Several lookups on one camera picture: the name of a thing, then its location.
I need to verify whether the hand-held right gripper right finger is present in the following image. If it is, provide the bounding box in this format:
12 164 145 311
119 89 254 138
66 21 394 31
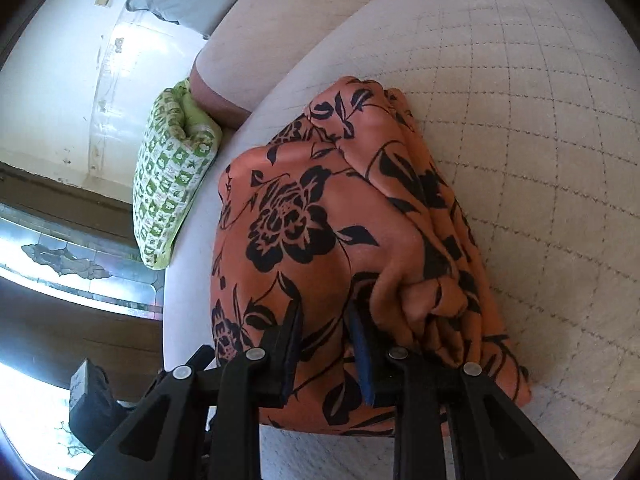
348 305 581 480

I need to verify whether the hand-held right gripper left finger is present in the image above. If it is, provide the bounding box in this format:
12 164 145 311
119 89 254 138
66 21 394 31
75 305 306 480

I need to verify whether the orange black floral garment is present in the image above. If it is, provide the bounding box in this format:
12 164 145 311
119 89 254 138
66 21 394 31
210 76 534 438

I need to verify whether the patterned glass window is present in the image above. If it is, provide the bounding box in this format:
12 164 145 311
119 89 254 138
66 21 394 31
0 202 166 313

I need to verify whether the green white patterned pillow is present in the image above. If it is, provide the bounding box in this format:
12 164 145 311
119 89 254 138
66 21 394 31
132 80 224 271

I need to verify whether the white quilted bed cover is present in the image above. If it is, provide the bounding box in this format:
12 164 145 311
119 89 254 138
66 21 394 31
162 0 640 480

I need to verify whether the beige quilted mattress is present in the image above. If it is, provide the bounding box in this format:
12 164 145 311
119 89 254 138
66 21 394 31
189 0 436 129

